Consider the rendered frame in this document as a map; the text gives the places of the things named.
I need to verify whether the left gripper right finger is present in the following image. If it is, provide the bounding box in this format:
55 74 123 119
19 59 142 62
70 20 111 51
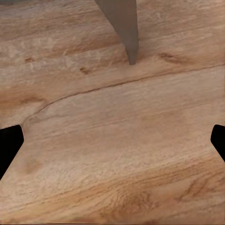
211 125 225 161

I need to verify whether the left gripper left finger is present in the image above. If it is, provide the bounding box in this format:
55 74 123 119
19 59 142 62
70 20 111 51
0 125 24 180

